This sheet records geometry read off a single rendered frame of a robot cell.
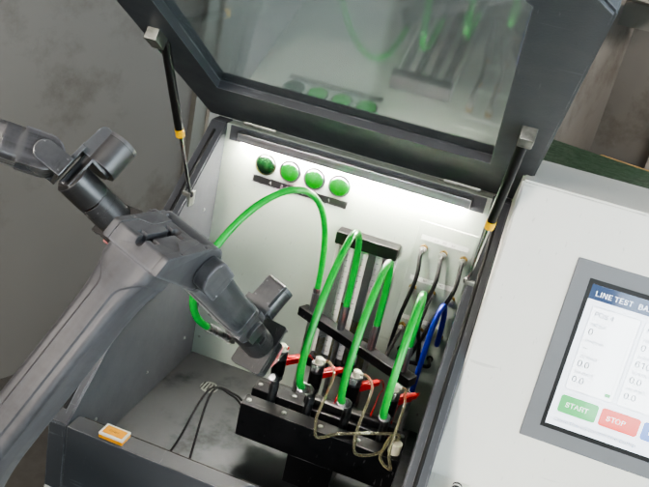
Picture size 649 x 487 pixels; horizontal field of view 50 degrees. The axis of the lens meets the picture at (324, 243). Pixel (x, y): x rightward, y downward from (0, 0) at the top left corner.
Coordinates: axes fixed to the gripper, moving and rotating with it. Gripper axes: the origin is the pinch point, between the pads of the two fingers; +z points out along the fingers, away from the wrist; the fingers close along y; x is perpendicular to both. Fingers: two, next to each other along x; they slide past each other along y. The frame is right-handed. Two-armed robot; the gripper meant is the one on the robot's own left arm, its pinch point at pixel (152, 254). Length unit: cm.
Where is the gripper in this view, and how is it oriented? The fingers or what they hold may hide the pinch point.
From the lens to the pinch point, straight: 124.6
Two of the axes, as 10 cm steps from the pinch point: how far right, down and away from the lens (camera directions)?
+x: -5.9, 7.5, -3.1
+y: -6.4, -2.0, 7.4
